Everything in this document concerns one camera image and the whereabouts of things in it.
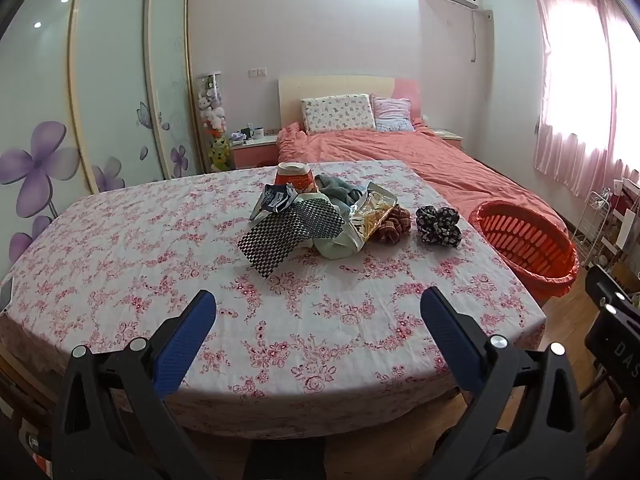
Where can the blue silver snack bag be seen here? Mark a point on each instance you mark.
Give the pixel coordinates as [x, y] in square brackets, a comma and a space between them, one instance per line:
[272, 202]

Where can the red checkered scrunchie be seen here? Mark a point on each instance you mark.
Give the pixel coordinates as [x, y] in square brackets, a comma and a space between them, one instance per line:
[395, 225]

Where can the dark mug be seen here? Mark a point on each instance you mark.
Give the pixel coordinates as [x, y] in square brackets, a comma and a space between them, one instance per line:
[246, 133]

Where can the black floral scrunchie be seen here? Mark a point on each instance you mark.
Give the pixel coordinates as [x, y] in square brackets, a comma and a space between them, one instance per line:
[437, 225]

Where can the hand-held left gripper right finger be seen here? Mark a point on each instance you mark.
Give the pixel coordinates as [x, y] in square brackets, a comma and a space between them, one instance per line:
[450, 340]

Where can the white mug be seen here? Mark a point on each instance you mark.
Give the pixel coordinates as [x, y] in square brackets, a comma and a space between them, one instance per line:
[258, 132]

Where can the pink striped pillow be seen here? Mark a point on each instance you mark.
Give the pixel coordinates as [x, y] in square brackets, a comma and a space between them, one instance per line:
[392, 112]

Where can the orange plastic basket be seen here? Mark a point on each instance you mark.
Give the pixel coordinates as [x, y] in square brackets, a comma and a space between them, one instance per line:
[525, 250]

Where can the plush toy display column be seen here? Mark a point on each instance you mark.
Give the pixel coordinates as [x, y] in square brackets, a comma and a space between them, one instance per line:
[214, 120]

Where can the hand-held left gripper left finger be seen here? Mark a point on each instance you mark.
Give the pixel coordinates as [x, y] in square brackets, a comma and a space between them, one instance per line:
[185, 340]

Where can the pink floral tablecloth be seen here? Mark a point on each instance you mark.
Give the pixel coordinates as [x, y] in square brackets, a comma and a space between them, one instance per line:
[150, 260]

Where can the cream pink bed headboard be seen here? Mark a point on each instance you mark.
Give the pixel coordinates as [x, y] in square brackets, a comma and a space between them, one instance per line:
[330, 85]

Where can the black white checkered cloth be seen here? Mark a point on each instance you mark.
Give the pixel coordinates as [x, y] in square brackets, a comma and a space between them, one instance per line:
[272, 245]

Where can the white wall switch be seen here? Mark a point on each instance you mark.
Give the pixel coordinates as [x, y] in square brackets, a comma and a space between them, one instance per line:
[258, 71]

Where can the pink white nightstand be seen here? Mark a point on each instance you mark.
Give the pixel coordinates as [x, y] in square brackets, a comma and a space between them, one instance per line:
[252, 155]
[447, 136]

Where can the floral print pillow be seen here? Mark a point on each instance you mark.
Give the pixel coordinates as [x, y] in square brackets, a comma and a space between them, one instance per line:
[337, 112]

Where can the light green cloth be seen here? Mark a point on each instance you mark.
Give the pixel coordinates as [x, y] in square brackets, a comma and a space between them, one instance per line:
[330, 249]

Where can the pink curtain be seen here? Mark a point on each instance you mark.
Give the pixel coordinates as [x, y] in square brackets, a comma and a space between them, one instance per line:
[575, 85]

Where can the bed with coral duvet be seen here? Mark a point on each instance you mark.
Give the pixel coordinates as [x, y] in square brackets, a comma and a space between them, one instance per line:
[400, 152]

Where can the grey blue cloth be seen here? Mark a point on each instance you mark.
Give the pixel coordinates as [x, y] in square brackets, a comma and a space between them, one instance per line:
[335, 187]

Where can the white air conditioner pipe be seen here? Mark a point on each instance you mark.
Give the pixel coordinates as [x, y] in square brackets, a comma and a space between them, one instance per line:
[474, 35]

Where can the checkered foil packet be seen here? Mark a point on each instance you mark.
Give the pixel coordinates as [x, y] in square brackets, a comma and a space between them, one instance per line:
[320, 217]

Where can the red instant noodle cup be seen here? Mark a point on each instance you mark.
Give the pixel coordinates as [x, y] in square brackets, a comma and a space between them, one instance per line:
[295, 177]

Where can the floral sliding door wardrobe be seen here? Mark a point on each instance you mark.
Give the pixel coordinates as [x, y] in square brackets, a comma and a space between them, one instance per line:
[100, 85]

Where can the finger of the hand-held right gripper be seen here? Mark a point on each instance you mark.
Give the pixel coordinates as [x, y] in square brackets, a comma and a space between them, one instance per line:
[607, 287]

